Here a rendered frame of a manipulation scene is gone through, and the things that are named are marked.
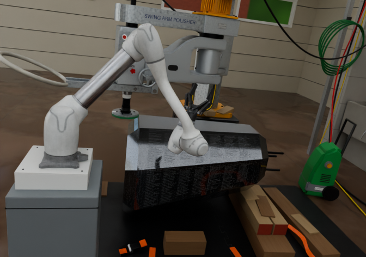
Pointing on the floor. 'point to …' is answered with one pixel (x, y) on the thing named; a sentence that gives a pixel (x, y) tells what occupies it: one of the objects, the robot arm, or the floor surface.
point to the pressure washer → (324, 168)
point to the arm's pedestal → (55, 220)
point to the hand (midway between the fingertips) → (203, 87)
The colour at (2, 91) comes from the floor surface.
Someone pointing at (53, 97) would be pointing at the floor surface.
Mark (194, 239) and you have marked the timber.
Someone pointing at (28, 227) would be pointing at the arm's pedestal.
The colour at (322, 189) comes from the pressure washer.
